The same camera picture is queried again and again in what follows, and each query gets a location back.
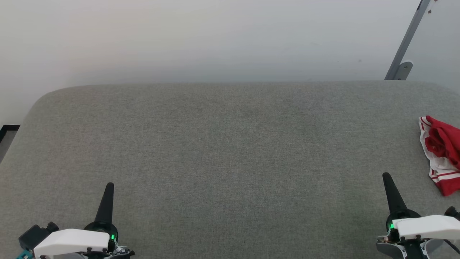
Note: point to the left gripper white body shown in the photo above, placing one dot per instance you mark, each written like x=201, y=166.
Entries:
x=72, y=241

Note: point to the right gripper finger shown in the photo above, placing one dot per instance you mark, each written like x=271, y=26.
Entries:
x=394, y=201

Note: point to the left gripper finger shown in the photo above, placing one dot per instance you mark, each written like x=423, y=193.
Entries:
x=106, y=208

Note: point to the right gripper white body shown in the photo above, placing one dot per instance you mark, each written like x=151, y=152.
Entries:
x=427, y=226

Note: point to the red and white garment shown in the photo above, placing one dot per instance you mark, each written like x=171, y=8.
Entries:
x=444, y=140

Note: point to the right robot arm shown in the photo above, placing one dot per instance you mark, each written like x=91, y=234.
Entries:
x=433, y=248

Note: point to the black framed panel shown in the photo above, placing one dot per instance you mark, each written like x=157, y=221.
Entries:
x=9, y=127

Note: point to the grey metal bar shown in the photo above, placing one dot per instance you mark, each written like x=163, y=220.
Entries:
x=409, y=36

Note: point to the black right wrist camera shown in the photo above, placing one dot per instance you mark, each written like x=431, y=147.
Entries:
x=453, y=213

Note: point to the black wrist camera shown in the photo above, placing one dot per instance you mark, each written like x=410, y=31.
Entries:
x=453, y=213
x=34, y=235

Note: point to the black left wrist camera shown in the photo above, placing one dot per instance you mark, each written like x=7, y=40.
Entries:
x=34, y=235

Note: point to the grey metal bracket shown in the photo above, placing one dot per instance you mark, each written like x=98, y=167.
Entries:
x=405, y=70

